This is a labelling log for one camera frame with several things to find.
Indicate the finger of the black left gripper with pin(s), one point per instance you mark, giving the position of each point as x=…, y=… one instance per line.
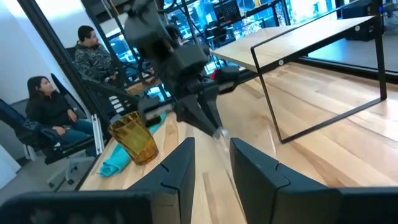
x=213, y=105
x=192, y=115

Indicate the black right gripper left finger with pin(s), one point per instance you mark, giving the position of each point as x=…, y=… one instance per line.
x=180, y=174

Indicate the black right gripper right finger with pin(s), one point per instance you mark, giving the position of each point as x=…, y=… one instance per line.
x=264, y=193

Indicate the amber faceted glass cup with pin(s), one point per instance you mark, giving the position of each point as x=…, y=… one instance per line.
x=135, y=140

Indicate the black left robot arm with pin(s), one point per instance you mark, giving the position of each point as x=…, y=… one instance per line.
x=143, y=28

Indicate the black box with silver stripe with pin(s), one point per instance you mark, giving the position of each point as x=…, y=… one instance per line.
x=154, y=112

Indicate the teal cloth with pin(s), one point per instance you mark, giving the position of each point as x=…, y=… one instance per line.
x=115, y=161

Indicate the black monitor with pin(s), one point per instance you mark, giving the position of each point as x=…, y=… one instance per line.
x=227, y=11

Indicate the person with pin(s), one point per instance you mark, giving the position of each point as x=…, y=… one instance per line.
x=49, y=109
x=93, y=59

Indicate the silver aluminium frame leg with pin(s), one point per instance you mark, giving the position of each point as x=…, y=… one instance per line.
x=99, y=133

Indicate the wooden shelf with black frame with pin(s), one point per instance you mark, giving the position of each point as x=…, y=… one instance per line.
x=280, y=43

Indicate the black rig frame post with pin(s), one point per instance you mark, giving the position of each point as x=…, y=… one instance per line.
x=56, y=53

